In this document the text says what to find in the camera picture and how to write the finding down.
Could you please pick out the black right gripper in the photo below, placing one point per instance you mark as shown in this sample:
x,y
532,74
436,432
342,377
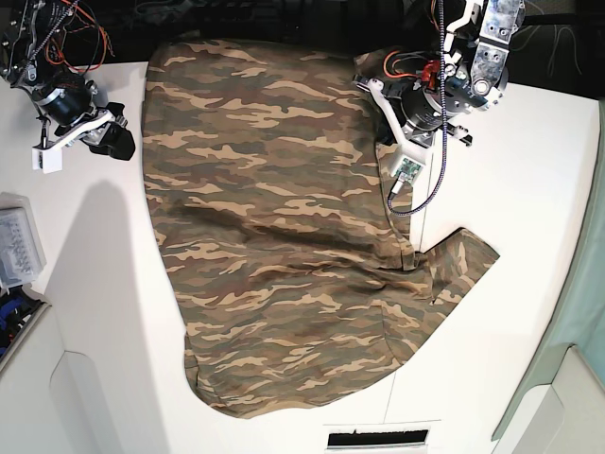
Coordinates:
x,y
69,113

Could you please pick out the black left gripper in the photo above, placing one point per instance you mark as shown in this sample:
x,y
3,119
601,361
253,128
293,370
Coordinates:
x,y
418,111

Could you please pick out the camouflage t-shirt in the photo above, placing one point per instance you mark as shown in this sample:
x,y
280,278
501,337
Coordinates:
x,y
266,192

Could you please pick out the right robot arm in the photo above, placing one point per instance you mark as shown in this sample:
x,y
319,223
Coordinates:
x,y
33,35

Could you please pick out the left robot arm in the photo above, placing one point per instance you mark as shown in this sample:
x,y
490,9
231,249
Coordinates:
x,y
462,71

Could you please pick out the clear plastic parts box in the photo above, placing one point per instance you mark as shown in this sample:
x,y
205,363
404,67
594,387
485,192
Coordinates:
x,y
22,257

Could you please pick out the blue items in bin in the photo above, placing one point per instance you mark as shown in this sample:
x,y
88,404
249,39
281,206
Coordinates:
x,y
17,307

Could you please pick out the white slotted vent plate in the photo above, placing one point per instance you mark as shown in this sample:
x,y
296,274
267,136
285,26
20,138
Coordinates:
x,y
383,438

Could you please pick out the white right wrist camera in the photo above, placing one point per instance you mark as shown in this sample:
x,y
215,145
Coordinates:
x,y
47,160

